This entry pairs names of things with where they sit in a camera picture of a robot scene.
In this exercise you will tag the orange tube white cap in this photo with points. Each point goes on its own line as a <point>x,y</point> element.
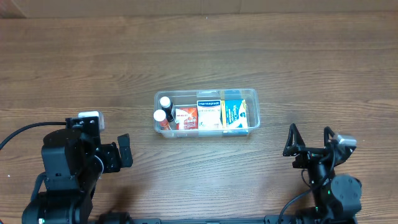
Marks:
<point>161,117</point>

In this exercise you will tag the clear plastic container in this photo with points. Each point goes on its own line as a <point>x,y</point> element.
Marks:
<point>189,98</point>

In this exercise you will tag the red small box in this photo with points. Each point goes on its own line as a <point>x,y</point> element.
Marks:
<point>186,118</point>

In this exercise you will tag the dark bottle white cap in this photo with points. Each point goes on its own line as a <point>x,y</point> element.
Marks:
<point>168,107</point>

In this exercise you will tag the blue VapoDrops box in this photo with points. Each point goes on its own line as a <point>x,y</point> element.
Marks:
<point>234,114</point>

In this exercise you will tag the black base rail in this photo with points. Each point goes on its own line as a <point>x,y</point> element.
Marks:
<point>125,218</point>

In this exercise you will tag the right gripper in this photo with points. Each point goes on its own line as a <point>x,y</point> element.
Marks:
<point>311,152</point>

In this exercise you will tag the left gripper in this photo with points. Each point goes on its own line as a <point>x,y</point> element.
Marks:
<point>115,154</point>

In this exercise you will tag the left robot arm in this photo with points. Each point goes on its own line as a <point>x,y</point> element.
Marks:
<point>74,159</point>

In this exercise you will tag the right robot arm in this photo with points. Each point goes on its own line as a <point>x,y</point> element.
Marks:
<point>337,198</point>

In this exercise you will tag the white plaster box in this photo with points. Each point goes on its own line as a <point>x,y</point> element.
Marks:
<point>209,114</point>

